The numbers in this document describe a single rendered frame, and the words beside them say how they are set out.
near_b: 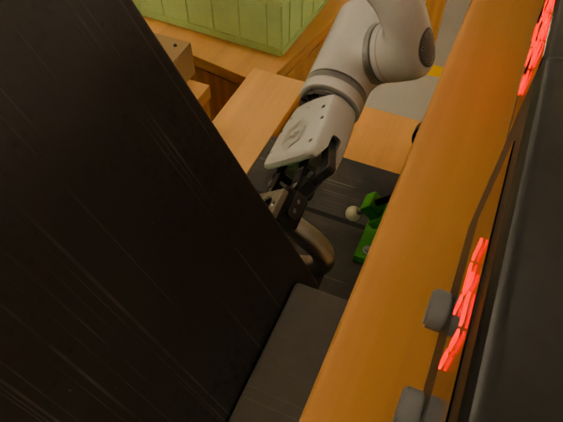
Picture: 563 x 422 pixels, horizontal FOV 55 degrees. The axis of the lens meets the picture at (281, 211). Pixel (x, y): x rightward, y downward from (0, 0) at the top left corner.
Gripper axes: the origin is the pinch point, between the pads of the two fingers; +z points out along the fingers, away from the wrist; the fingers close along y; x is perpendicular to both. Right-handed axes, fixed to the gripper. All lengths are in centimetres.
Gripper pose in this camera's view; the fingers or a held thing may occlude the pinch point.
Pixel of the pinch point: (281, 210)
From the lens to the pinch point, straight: 65.1
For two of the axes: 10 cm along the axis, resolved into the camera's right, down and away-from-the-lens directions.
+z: -3.9, 8.5, -3.6
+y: 5.7, -0.9, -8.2
